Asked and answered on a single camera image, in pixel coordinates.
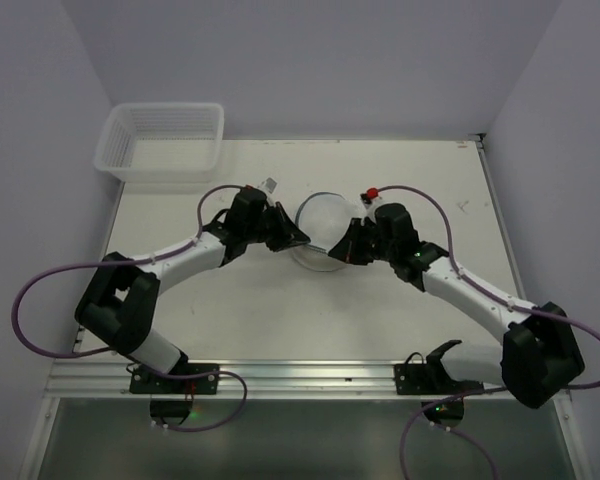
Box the aluminium mounting rail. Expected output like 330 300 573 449
43 355 566 400

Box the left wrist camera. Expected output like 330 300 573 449
252 177 278 204

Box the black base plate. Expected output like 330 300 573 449
393 352 484 395
129 363 219 395

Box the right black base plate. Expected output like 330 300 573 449
393 352 484 395

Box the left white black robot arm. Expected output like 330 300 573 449
75 186 310 378

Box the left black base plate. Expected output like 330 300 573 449
129 363 219 395

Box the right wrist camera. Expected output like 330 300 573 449
360 188 385 222

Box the white plastic mesh basket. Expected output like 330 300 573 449
93 102 225 184

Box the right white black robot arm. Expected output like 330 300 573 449
328 203 585 409

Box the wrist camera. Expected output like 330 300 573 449
360 188 385 222
252 177 278 204

